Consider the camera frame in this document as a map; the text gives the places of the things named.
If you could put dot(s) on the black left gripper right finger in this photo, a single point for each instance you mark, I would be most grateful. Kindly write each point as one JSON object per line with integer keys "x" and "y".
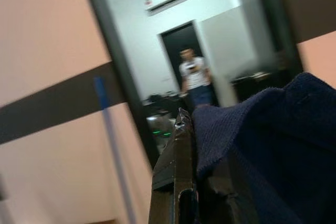
{"x": 231, "y": 208}

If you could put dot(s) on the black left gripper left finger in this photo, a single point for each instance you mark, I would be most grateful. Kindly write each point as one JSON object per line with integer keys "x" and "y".
{"x": 173, "y": 182}

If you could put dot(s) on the navy blue shirt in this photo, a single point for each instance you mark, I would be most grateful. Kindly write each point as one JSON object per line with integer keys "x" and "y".
{"x": 288, "y": 129}

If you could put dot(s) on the grey device with green lights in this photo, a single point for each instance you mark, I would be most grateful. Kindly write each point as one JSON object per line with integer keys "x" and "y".
{"x": 160, "y": 127}

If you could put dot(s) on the person in white shirt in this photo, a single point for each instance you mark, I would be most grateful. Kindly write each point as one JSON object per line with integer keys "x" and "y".
{"x": 195, "y": 74}

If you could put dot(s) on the black door frame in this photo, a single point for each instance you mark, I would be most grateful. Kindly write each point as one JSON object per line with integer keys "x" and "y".
{"x": 116, "y": 51}

